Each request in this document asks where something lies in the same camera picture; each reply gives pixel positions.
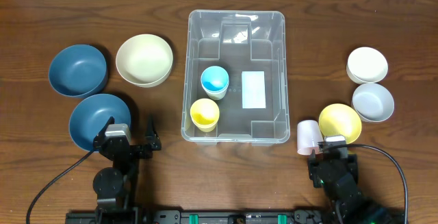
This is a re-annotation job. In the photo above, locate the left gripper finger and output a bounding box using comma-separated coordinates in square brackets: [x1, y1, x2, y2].
[96, 116, 114, 138]
[144, 116, 162, 151]

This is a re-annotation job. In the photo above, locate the pink cup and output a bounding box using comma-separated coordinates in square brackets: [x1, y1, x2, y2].
[297, 120, 324, 155]

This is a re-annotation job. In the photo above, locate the yellow cup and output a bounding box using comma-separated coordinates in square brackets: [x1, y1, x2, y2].
[192, 116, 218, 133]
[190, 98, 220, 126]

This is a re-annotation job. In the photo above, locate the light blue cup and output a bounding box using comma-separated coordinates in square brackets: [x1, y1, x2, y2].
[201, 66, 229, 92]

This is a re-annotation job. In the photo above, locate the cream white cup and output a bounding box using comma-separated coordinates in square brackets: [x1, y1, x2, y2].
[202, 86, 228, 101]

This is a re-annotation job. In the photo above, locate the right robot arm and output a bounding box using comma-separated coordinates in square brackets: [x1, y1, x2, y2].
[307, 148, 408, 224]

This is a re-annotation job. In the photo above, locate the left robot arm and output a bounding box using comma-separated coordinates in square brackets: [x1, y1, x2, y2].
[93, 116, 162, 212]

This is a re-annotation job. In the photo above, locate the clear plastic storage container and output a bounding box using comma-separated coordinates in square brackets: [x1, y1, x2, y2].
[181, 10, 291, 146]

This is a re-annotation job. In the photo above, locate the dark blue bowl lower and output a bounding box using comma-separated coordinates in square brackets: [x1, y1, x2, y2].
[68, 94, 131, 151]

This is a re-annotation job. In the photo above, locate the dark blue bowl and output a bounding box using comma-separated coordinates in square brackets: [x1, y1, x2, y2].
[68, 94, 131, 151]
[48, 45, 108, 98]

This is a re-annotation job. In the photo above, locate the yellow small bowl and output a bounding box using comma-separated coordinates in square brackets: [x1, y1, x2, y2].
[318, 103, 362, 144]

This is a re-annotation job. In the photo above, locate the dark blue bowl upper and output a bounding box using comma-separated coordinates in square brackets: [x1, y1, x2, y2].
[48, 45, 108, 98]

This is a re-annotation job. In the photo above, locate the cream large bowl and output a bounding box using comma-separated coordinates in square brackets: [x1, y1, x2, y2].
[116, 34, 173, 88]

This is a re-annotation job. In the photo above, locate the grey small bowl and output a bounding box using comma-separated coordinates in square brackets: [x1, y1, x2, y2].
[352, 83, 395, 123]

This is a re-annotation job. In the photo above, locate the white paper label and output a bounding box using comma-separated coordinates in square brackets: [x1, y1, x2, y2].
[242, 71, 266, 109]

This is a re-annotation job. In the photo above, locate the white small bowl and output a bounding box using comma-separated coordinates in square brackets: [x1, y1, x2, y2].
[346, 47, 389, 84]

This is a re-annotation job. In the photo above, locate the right black cable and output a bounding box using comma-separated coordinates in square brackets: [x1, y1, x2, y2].
[318, 142, 409, 218]

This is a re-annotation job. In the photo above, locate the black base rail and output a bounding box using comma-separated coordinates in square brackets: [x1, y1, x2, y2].
[65, 210, 328, 224]

